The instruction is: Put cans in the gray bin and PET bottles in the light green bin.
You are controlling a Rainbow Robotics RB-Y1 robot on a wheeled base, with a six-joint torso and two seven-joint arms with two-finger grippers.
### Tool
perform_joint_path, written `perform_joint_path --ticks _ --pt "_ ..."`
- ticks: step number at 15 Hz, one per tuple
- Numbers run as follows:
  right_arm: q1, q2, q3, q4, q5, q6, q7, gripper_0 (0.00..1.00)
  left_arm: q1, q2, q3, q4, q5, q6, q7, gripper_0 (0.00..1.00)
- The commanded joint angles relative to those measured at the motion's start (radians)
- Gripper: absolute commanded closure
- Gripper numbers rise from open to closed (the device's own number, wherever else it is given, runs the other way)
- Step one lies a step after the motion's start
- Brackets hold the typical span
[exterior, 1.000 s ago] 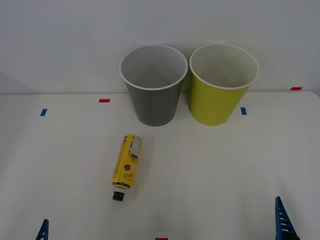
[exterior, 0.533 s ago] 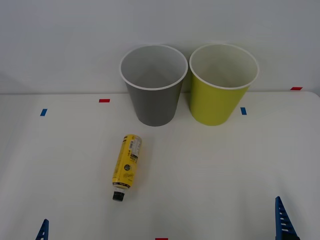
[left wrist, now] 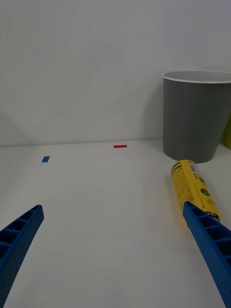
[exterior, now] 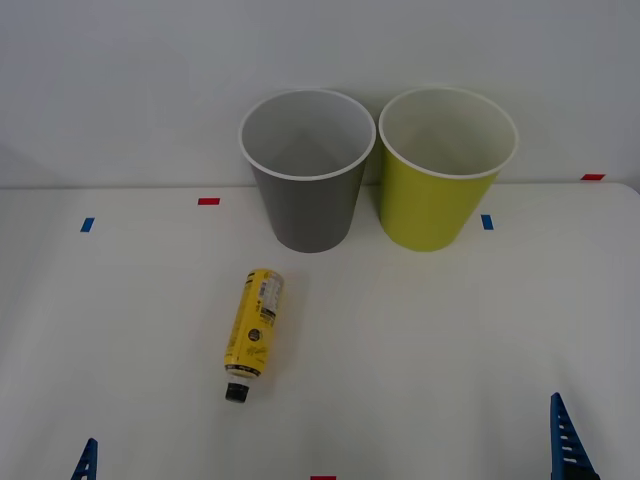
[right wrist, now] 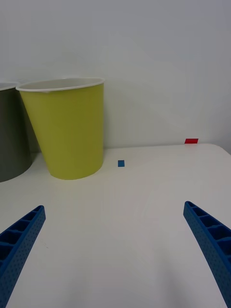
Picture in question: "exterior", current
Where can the yellow-green plastic waste bin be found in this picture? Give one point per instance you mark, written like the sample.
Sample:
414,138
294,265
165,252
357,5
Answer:
430,210

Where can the yellow label plastic bottle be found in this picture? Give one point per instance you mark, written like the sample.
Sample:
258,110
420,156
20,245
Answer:
255,325

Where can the grey plastic waste bin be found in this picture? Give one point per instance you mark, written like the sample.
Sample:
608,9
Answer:
310,215

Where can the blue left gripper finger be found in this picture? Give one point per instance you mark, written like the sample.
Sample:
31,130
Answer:
89,462

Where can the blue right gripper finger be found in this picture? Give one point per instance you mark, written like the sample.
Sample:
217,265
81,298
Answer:
562,445

